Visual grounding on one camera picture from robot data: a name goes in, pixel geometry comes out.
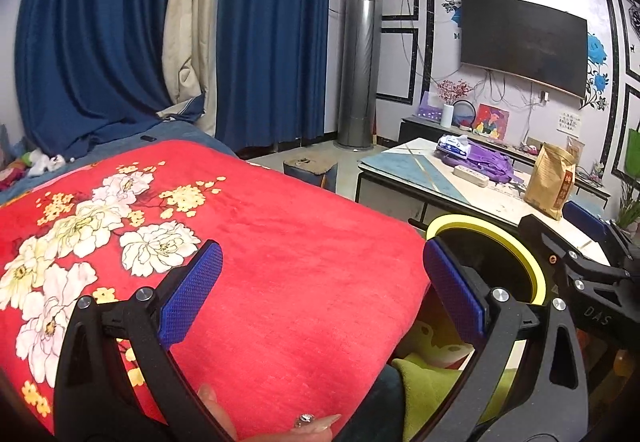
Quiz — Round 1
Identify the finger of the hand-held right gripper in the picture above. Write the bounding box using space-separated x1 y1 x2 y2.
562 200 640 280
518 214 593 295

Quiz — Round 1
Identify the person's dark trouser leg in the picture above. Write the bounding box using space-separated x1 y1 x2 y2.
332 367 416 442

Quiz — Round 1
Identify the purple box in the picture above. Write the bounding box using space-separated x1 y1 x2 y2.
417 92 443 119

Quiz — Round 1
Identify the silver tower air conditioner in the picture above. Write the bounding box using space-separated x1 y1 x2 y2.
337 0 383 150

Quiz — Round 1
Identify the blue storage stool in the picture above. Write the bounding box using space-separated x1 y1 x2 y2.
282 157 338 193

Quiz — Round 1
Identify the green potted plant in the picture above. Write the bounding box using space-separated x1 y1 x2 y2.
617 182 640 233

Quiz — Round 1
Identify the yellow rimmed black bin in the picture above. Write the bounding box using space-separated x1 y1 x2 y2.
426 214 553 307

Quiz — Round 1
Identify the brown paper bag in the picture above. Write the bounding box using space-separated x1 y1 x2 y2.
523 143 577 221

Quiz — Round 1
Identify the narrow blue curtain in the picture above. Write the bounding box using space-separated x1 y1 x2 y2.
215 0 331 150

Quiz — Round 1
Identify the beige power strip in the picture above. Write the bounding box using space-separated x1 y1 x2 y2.
452 164 490 187

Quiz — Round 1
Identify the round ring ornament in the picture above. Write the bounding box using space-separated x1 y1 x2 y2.
452 100 476 130

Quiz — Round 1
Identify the colourful painting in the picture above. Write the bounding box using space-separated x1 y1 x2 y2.
472 104 510 139

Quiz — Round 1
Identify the wall mounted television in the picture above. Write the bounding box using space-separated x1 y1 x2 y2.
459 0 588 98

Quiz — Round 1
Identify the white blue tissue pack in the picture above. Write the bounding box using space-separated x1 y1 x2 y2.
436 134 472 160

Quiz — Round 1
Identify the grey blue bed sheet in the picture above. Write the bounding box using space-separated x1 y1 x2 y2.
0 114 238 205

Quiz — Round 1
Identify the person's green garment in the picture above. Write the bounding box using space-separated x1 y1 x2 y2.
390 354 518 442

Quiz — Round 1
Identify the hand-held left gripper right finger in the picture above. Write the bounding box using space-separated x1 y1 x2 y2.
422 237 591 442

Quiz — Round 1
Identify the yellow floral cloth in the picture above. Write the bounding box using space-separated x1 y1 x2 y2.
412 319 476 365

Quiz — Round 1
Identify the red plush toy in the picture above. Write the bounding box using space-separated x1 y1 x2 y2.
0 167 26 190

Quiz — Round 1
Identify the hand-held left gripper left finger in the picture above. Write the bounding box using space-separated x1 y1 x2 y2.
54 239 236 442

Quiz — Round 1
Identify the cream curtain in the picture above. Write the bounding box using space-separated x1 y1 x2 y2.
162 0 231 135

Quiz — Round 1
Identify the red floral blanket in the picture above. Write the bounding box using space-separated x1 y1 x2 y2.
0 140 431 438

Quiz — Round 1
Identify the person's left hand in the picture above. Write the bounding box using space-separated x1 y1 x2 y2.
197 383 343 442

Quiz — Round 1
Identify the marble top coffee table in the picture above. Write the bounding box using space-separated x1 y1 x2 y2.
356 138 613 267

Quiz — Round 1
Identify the purple bag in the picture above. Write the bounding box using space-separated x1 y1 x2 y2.
440 142 523 185

